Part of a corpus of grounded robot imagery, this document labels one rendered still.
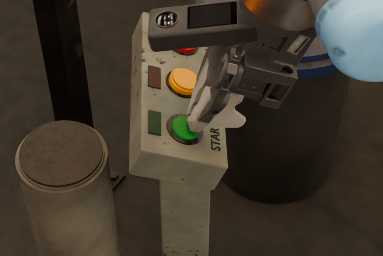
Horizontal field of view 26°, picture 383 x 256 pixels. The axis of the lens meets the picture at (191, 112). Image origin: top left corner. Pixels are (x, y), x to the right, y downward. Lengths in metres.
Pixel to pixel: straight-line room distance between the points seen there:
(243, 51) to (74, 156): 0.31
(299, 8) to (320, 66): 0.54
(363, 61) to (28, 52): 1.37
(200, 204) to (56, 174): 0.22
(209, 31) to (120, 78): 1.04
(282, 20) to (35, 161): 0.42
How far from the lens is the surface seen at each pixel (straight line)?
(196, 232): 1.22
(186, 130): 0.99
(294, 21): 0.82
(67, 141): 1.10
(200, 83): 0.96
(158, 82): 1.03
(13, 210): 1.69
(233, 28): 0.85
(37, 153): 1.09
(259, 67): 0.88
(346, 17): 0.66
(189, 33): 0.86
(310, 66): 1.34
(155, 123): 0.98
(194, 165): 0.98
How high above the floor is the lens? 1.36
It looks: 49 degrees down
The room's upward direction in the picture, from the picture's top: straight up
